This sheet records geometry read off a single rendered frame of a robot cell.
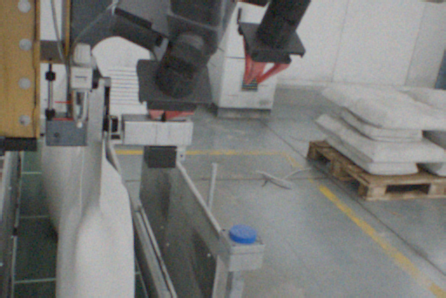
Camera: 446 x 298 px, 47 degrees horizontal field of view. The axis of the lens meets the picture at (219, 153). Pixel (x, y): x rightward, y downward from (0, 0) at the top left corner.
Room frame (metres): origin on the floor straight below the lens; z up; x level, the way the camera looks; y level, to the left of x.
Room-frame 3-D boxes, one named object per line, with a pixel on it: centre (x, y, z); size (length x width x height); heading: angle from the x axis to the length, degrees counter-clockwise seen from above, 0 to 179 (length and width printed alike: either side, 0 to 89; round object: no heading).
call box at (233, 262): (0.99, -0.07, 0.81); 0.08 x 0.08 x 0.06; 21
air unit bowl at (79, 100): (0.92, 0.27, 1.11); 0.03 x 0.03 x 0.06
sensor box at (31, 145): (0.94, 0.39, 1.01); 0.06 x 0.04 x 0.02; 111
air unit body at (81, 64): (0.92, 0.27, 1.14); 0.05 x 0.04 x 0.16; 111
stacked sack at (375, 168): (3.67, -1.10, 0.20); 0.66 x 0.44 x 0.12; 21
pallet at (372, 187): (3.82, -1.42, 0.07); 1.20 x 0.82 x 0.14; 113
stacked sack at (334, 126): (3.88, -1.08, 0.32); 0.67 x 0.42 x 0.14; 115
